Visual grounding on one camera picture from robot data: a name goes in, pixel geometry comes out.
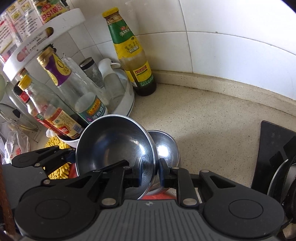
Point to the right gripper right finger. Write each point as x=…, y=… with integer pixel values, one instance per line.
x=182, y=181

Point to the white dispenser bottle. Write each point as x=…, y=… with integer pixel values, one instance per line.
x=111, y=80

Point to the glass pot lid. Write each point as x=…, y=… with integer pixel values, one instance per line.
x=16, y=118

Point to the glass shaker jar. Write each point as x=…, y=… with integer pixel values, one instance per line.
x=90, y=68

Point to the yellow cap vinegar bottle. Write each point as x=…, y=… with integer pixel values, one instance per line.
x=52, y=108

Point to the black gas stove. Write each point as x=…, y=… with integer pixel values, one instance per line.
x=275, y=168

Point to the green yellow label sauce bottle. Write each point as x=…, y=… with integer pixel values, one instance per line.
x=130, y=54

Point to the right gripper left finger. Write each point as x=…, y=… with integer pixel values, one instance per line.
x=117, y=178

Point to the red cloth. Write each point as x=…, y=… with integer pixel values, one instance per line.
x=161, y=196

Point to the yellow chenille mat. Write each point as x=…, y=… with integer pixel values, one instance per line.
x=61, y=171

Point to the steel bowl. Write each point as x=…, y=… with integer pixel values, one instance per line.
x=112, y=138
x=167, y=149

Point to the seasoning packets on rack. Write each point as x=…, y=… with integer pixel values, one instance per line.
x=22, y=18

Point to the red label soy sauce bottle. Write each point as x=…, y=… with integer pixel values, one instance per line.
x=34, y=112

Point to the plastic bag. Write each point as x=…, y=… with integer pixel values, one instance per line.
x=16, y=143

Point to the purple neck clear bottle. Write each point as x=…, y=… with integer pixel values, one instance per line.
x=78, y=95

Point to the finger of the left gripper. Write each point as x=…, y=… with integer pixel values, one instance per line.
x=44, y=158

